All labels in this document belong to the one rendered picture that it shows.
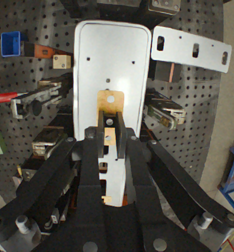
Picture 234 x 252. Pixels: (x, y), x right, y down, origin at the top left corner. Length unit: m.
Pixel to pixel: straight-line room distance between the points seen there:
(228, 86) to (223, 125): 0.49
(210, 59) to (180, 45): 0.12
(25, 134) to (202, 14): 1.17
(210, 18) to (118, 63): 0.65
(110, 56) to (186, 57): 0.23
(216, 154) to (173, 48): 1.98
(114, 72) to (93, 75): 0.06
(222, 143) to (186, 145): 1.32
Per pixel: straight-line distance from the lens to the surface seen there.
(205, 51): 0.56
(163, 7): 0.45
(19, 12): 0.91
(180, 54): 0.51
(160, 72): 0.50
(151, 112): 0.49
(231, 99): 2.10
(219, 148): 2.31
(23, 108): 0.29
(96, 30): 0.47
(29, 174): 0.51
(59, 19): 0.81
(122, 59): 0.46
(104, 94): 0.21
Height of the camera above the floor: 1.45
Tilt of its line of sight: 67 degrees down
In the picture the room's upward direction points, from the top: 170 degrees clockwise
